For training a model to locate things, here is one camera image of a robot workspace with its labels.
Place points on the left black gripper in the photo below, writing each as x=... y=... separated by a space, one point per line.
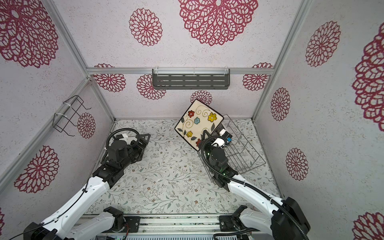
x=141 y=147

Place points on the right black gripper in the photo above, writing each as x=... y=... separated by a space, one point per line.
x=211 y=144

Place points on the dark square floral plate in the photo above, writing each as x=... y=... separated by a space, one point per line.
x=198 y=118

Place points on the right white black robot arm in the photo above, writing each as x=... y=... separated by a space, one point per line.
x=266 y=203

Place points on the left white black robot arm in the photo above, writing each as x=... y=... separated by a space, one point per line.
x=57 y=225

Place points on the chrome wire dish rack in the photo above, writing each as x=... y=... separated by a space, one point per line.
x=243 y=152

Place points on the grey slotted wall shelf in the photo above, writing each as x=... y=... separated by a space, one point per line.
x=191 y=80

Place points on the black wire wall basket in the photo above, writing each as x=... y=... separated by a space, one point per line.
x=72 y=108

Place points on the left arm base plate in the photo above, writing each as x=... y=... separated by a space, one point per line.
x=129 y=224

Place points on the aluminium mounting rail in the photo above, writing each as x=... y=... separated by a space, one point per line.
x=180 y=224

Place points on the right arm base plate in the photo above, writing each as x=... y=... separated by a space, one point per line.
x=229 y=224

